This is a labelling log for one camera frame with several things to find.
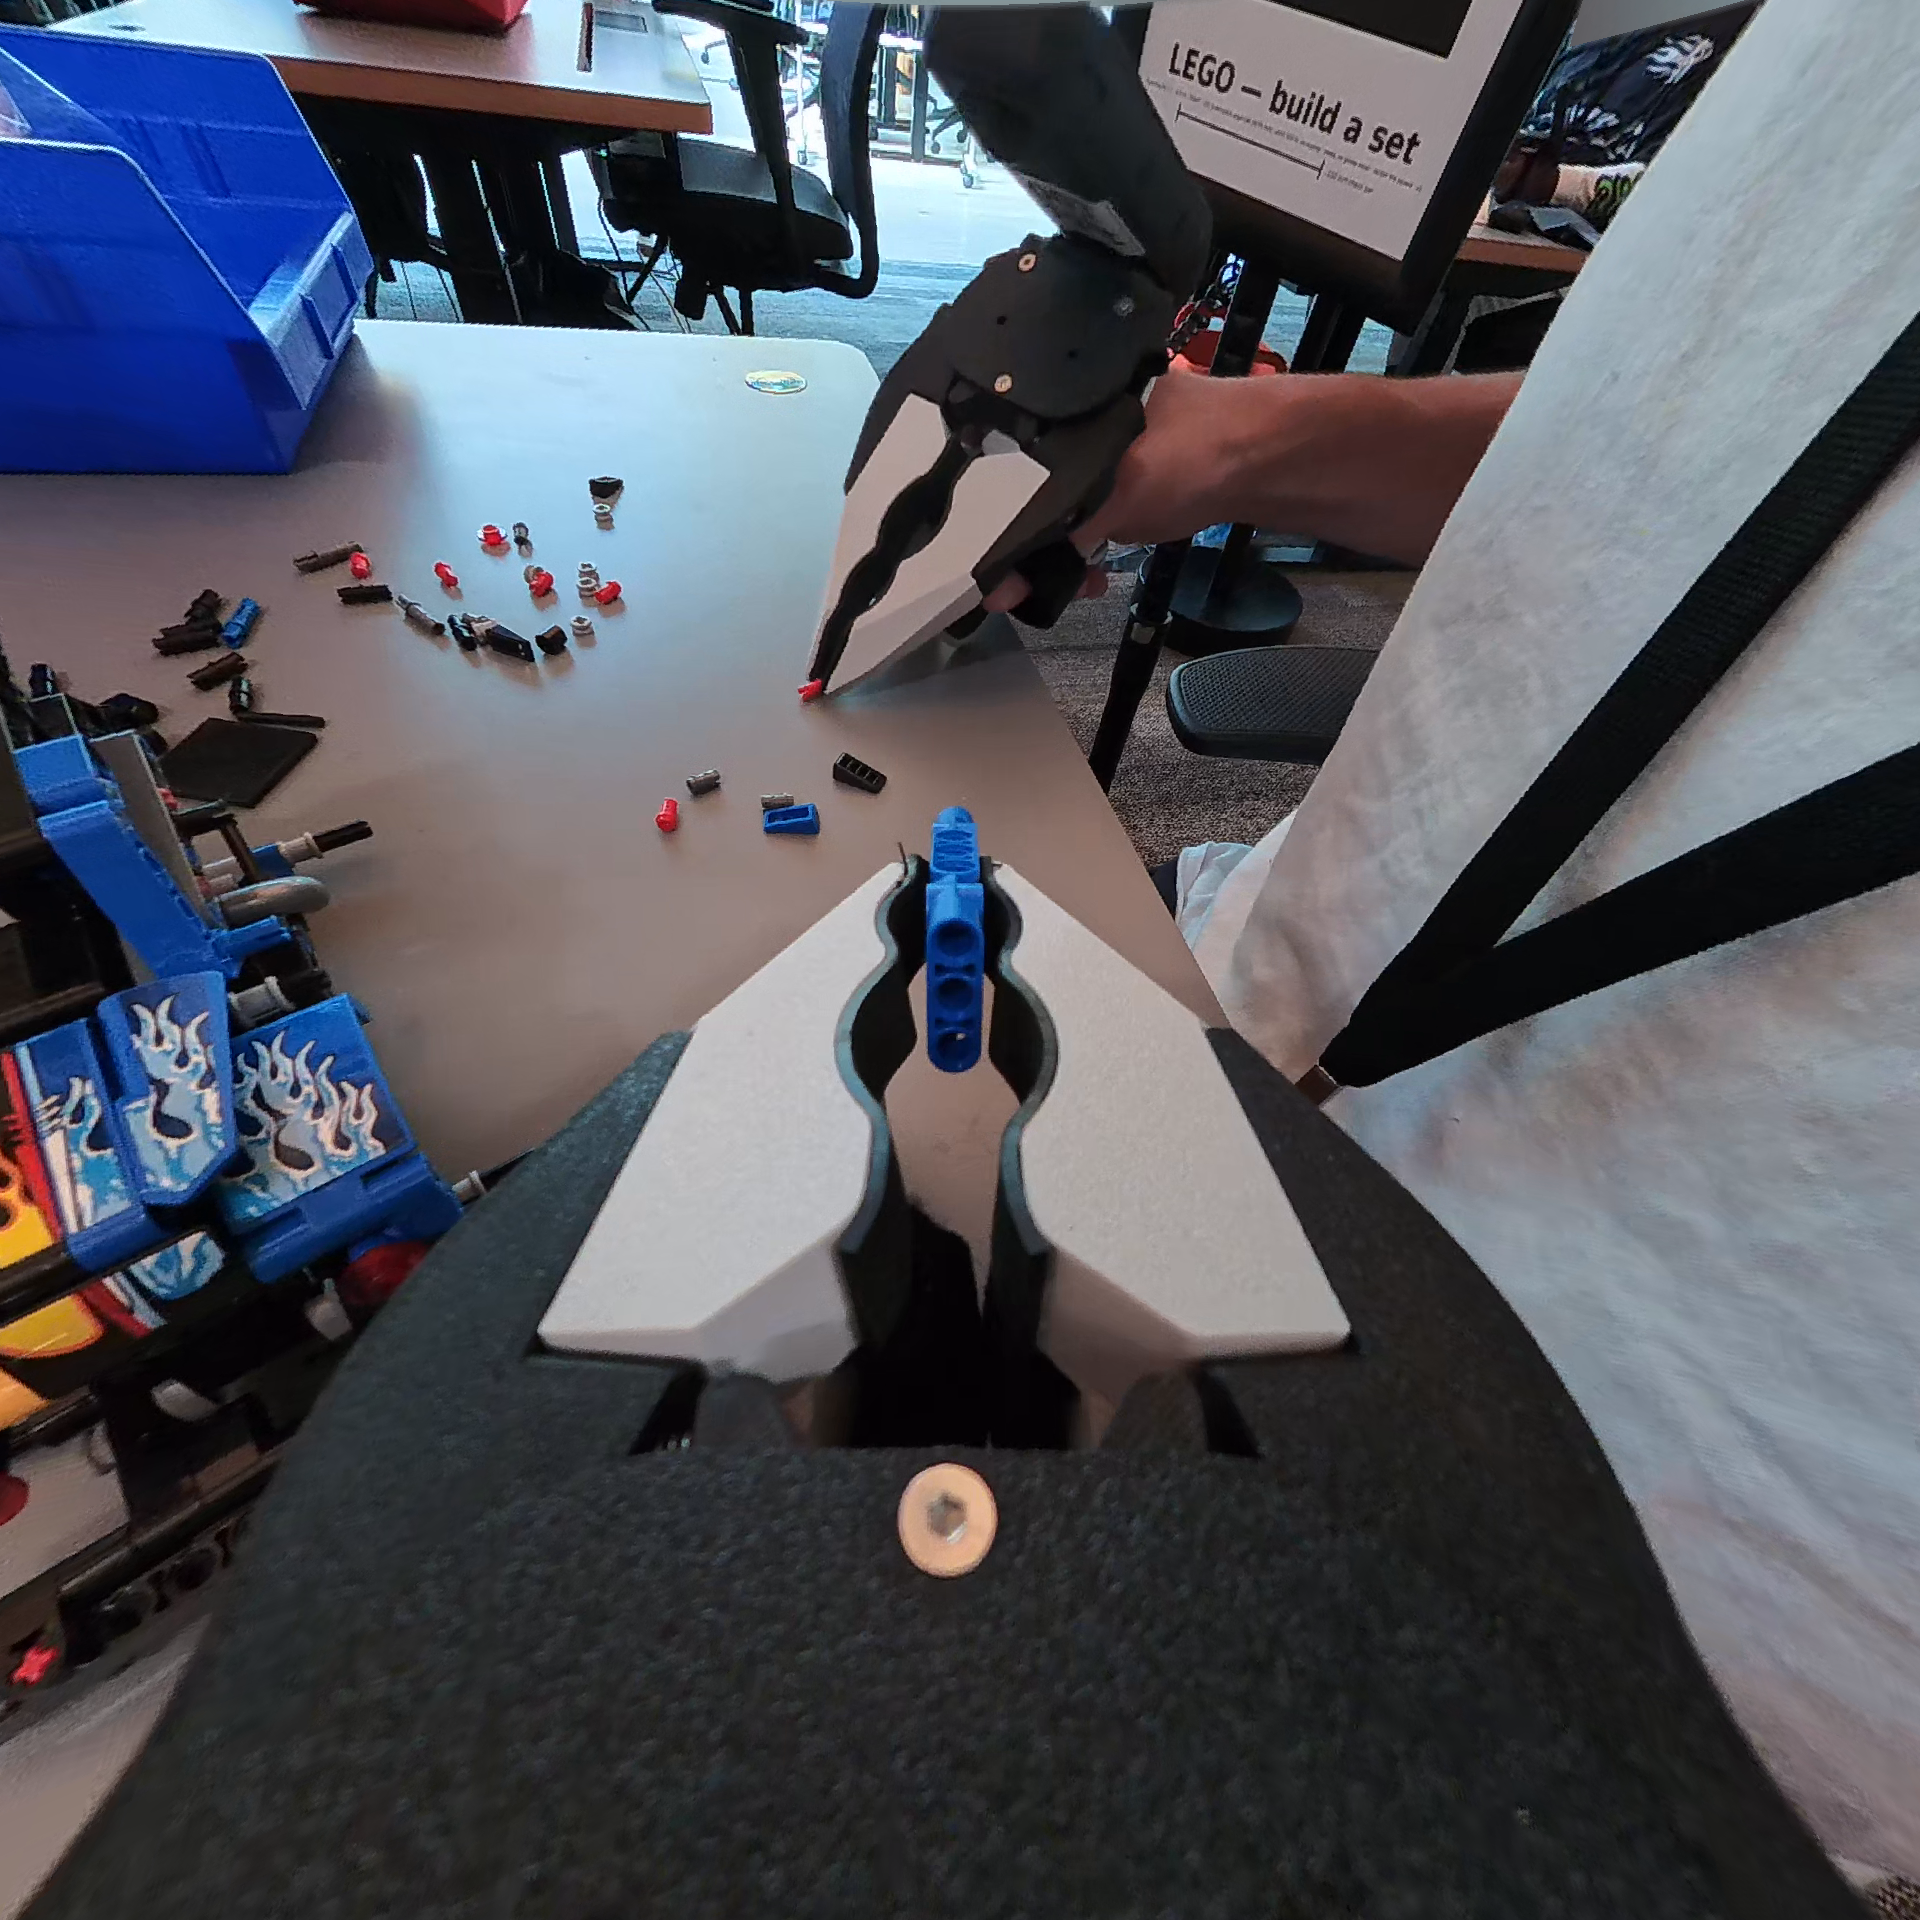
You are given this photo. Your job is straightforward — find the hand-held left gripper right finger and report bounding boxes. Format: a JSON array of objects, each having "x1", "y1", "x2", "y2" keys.
[{"x1": 978, "y1": 862, "x2": 1356, "y2": 1451}]

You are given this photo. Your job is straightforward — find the blue lego beam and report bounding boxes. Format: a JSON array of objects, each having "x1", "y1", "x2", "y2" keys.
[{"x1": 922, "y1": 804, "x2": 993, "y2": 1075}]

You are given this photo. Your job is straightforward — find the black sign stand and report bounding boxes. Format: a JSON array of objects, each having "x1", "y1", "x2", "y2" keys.
[{"x1": 1087, "y1": 255, "x2": 1309, "y2": 794}]

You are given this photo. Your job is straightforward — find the black chair armrest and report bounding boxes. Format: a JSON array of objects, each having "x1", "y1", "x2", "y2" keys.
[{"x1": 1167, "y1": 644, "x2": 1387, "y2": 770}]

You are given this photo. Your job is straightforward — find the person's right forearm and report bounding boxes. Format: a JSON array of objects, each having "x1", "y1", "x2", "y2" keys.
[{"x1": 1200, "y1": 364, "x2": 1531, "y2": 570}]

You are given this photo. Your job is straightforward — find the wooden desk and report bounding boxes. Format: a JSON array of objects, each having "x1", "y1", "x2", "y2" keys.
[{"x1": 53, "y1": 0, "x2": 714, "y2": 153}]

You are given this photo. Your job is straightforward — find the flat black lego panel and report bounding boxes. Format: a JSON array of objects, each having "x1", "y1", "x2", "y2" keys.
[{"x1": 156, "y1": 716, "x2": 324, "y2": 811}]

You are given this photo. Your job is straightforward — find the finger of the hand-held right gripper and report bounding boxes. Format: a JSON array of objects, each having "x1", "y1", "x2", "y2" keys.
[
  {"x1": 816, "y1": 447, "x2": 1057, "y2": 699},
  {"x1": 807, "y1": 392, "x2": 962, "y2": 692}
]

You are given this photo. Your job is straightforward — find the person's right hand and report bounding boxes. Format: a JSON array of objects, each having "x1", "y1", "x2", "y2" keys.
[{"x1": 983, "y1": 366, "x2": 1210, "y2": 631}]

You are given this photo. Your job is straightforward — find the scattered small lego pieces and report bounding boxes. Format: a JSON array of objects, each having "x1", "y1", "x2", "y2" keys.
[{"x1": 150, "y1": 477, "x2": 631, "y2": 727}]

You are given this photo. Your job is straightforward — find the red tote bag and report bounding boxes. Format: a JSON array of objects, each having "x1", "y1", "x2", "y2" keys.
[{"x1": 293, "y1": 0, "x2": 531, "y2": 37}]

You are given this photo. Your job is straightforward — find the flame-printed lego car model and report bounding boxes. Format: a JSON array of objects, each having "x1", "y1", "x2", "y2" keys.
[{"x1": 0, "y1": 644, "x2": 468, "y2": 1705}]

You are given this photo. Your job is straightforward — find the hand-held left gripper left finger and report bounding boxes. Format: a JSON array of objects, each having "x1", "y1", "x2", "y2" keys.
[{"x1": 537, "y1": 862, "x2": 925, "y2": 1447}]

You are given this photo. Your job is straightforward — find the blue plastic bin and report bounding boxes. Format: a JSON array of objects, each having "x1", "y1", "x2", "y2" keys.
[{"x1": 0, "y1": 22, "x2": 379, "y2": 478}]

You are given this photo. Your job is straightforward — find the black office chair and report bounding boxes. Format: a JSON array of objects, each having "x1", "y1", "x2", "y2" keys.
[{"x1": 593, "y1": 0, "x2": 888, "y2": 337}]

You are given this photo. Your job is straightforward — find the dark printed cloth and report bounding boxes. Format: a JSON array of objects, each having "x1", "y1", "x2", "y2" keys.
[{"x1": 1492, "y1": 26, "x2": 1721, "y2": 250}]

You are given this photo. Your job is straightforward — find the white task sign board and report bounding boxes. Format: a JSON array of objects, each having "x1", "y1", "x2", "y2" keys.
[{"x1": 1140, "y1": 0, "x2": 1578, "y2": 294}]

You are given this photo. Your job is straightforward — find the black shoulder strap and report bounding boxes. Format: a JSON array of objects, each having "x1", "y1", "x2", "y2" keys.
[{"x1": 1317, "y1": 314, "x2": 1920, "y2": 1094}]

